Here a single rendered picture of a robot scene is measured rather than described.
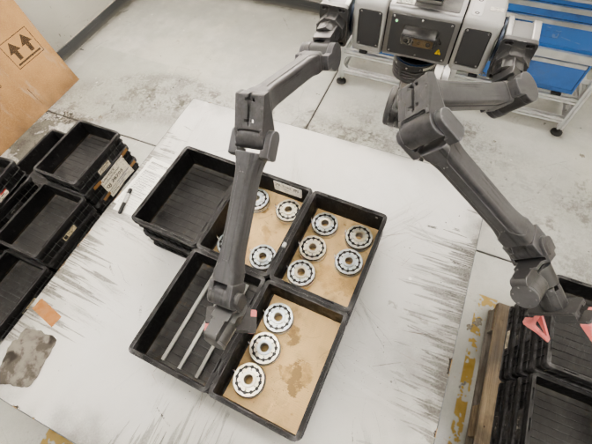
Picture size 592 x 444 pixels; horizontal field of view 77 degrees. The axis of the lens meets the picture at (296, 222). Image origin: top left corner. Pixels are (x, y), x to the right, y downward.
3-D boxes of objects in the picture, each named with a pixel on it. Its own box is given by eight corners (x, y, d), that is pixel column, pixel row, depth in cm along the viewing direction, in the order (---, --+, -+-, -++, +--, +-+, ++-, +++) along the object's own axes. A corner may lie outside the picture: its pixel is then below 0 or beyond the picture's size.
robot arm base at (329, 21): (347, 44, 115) (350, 5, 104) (337, 60, 111) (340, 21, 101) (321, 39, 117) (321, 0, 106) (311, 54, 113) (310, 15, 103)
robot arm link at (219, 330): (243, 291, 87) (213, 280, 90) (217, 335, 81) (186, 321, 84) (255, 314, 96) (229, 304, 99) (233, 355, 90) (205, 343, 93)
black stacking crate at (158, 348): (203, 260, 145) (195, 247, 135) (270, 290, 137) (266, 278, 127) (142, 357, 127) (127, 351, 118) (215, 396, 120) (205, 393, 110)
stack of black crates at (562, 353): (508, 305, 195) (555, 272, 156) (570, 327, 188) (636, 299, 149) (496, 380, 178) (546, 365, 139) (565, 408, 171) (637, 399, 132)
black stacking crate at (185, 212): (195, 162, 169) (187, 145, 160) (251, 183, 162) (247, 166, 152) (142, 233, 152) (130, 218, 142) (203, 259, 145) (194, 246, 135)
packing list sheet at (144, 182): (149, 156, 187) (149, 155, 187) (188, 169, 182) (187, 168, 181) (109, 207, 173) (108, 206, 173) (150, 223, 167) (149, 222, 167)
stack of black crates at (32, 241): (77, 211, 241) (44, 181, 211) (114, 226, 233) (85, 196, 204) (34, 264, 223) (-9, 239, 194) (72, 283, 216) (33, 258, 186)
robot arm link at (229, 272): (283, 134, 86) (244, 128, 90) (270, 128, 81) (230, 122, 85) (247, 310, 90) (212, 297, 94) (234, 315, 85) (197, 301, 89)
